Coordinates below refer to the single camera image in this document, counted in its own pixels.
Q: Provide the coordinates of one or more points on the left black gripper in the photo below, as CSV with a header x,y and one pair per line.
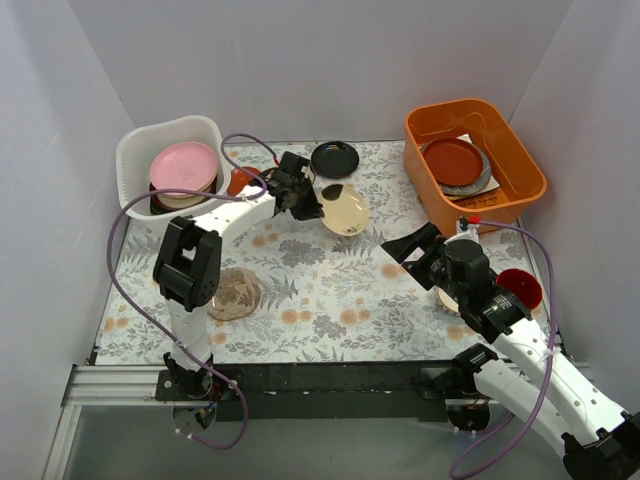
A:
x,y
304,201

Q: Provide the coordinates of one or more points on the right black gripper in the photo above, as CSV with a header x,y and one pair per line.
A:
x,y
422,261

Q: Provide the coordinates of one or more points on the cream plate black patch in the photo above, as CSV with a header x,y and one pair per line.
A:
x,y
345,212

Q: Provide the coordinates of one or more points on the black round plate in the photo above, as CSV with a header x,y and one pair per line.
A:
x,y
334,160

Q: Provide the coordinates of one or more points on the pink round plate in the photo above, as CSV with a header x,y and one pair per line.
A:
x,y
186,165

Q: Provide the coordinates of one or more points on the large yellow round plate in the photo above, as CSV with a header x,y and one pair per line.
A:
x,y
177,201

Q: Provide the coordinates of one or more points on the red rimmed round plate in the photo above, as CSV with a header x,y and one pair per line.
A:
x,y
157,210

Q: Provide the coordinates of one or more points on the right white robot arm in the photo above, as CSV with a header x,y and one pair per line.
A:
x,y
518,364

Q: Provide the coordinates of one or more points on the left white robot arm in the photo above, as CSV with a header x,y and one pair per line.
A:
x,y
188,266

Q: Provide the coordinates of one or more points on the grey plate in orange bin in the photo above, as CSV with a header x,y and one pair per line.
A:
x,y
458,166

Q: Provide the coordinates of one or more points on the red plate in orange bin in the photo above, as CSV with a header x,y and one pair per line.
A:
x,y
453,162

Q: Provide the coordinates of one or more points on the square board in orange bin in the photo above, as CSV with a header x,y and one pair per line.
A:
x,y
482,191

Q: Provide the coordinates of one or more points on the orange plastic bin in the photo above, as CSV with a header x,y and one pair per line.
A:
x,y
521,180

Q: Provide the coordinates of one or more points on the white plastic bin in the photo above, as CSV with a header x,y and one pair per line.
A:
x,y
136,151

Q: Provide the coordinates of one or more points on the white small bowl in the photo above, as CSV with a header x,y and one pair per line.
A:
x,y
448,302

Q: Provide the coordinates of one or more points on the small red plate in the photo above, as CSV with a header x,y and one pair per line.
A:
x,y
240,178

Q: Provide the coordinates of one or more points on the floral table mat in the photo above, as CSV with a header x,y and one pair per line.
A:
x,y
323,297

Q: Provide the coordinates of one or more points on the brown glass bowl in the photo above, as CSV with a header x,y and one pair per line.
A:
x,y
237,296

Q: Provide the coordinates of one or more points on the red and black mug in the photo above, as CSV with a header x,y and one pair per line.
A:
x,y
523,285

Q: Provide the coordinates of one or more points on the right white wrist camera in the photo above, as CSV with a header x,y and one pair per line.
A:
x,y
467,228

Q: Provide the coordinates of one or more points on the black metal base rail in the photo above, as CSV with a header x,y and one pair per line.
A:
x,y
422,390

